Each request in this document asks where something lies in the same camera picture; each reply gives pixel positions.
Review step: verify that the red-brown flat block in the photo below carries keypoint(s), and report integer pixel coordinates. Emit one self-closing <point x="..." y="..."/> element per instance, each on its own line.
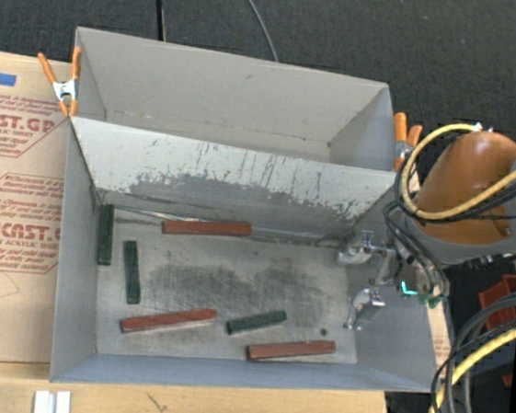
<point x="207" y="228"/>
<point x="290" y="351"/>
<point x="167" y="320"/>

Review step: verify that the grey metal bin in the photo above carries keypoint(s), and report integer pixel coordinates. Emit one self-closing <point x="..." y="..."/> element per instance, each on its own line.
<point x="241" y="268"/>

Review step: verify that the brown cardboard board, red print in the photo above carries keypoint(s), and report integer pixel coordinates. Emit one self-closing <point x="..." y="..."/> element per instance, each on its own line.
<point x="7" y="293"/>

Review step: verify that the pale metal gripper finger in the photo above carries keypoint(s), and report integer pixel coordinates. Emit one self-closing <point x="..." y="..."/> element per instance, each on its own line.
<point x="353" y="255"/>
<point x="359" y="310"/>

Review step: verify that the dark green flat block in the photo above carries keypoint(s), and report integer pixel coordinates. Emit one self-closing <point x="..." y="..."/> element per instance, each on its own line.
<point x="131" y="272"/>
<point x="256" y="322"/>
<point x="106" y="234"/>

